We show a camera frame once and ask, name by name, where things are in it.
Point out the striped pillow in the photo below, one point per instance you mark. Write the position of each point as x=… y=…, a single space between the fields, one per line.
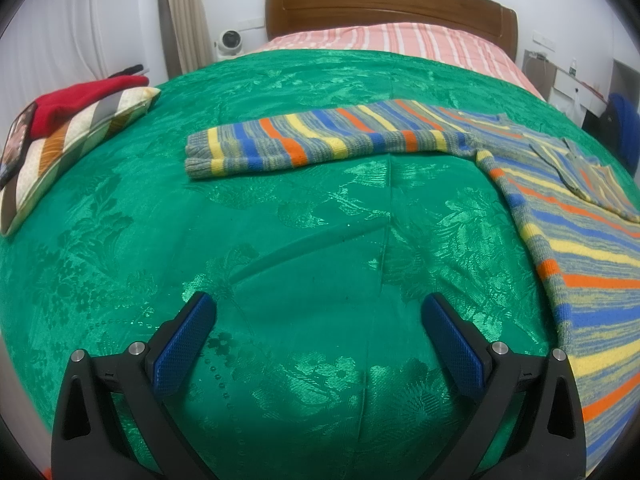
x=80 y=145

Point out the white desk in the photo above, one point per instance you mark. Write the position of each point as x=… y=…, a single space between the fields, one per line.
x=575 y=90

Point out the white wall outlet strip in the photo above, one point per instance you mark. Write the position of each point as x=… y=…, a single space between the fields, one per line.
x=543 y=42

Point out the green floral bedspread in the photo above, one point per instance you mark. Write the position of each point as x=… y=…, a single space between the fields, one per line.
x=300 y=240

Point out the phone with printed case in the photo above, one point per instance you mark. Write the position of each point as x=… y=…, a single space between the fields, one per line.
x=17 y=142

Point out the wooden headboard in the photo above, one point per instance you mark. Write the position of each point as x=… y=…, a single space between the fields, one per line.
x=390 y=7

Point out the dark object on cabinet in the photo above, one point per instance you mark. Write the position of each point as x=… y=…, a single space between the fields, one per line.
x=131 y=69

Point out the red knit cloth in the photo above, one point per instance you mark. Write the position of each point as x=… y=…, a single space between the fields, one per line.
x=80 y=102

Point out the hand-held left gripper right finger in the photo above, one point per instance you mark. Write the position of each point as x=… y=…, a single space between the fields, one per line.
x=457 y=347

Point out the beige curtain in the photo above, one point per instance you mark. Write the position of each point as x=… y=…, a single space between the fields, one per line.
x=182 y=15

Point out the striped knit sweater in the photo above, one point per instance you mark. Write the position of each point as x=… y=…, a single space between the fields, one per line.
x=575 y=240

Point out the pink striped bed sheet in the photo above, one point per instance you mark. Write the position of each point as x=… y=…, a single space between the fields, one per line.
x=400 y=42

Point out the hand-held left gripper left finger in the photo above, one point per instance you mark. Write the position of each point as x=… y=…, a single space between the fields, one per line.
x=182 y=347

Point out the small white fan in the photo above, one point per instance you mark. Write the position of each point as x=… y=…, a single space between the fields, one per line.
x=230 y=41

